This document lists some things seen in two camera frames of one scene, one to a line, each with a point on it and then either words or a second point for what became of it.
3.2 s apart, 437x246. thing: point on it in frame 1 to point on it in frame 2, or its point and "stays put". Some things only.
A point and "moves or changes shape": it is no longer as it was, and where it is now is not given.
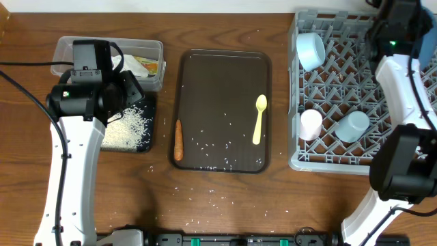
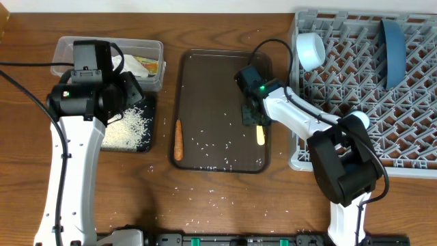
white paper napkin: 130,64 stays put
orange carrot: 179,148 stays put
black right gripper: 381,33 to 255,114
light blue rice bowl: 311,50 stays put
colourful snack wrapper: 151,65 stays put
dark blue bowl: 428,45 moves or changes shape
